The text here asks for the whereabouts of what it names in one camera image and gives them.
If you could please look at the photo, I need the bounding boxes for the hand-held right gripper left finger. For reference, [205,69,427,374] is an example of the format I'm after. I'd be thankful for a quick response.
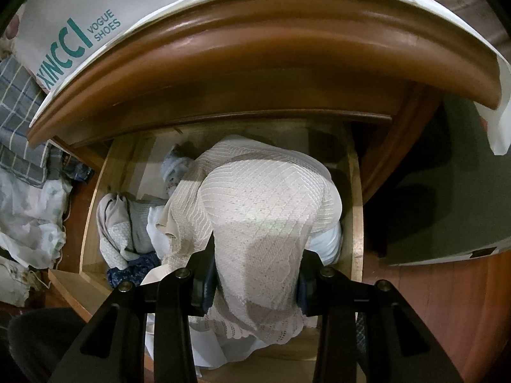
[60,243,219,383]

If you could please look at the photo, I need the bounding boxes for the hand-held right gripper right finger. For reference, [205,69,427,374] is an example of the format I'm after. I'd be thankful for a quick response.
[296,251,464,383]

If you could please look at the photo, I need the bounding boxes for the navy floral underwear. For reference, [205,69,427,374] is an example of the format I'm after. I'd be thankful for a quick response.
[106,253,161,289]

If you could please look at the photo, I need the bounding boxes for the light wooden drawer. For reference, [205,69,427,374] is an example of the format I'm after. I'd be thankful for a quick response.
[48,125,365,383]

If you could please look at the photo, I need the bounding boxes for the cream knitted sweater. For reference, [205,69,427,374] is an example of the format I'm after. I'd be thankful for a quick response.
[156,135,344,346]

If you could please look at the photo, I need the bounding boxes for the white underwear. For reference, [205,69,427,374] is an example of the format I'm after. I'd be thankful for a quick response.
[309,221,344,266]

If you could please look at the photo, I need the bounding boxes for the grey lace underwear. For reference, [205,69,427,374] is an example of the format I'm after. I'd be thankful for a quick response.
[97,192,168,269]

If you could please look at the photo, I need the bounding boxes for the white drawer liner paper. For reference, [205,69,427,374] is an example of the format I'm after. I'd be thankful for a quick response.
[135,131,182,201]

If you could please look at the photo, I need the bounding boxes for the white rolled socks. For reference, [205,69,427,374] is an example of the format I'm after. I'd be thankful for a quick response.
[161,147,197,194]

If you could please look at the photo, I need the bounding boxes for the person's dark trouser leg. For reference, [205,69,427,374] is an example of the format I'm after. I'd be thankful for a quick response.
[7,307,93,383]

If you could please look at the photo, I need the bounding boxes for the blue printed packet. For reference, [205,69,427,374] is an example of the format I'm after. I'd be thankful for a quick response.
[59,155,95,185]

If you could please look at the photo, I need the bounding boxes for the white floral sheer cloth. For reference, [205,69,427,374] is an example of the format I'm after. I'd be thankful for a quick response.
[0,168,73,306]

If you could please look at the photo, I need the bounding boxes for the brown wooden nightstand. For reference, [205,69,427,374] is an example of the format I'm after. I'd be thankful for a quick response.
[27,6,502,258]

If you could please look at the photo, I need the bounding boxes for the grey plaid cloth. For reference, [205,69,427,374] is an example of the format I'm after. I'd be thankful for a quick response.
[0,54,54,187]

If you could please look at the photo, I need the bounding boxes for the white shoe box teal print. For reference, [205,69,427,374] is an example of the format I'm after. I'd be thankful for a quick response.
[8,0,250,94]

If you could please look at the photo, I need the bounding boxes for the white dotted tablecloth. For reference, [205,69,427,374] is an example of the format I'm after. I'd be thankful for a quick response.
[30,0,511,156]

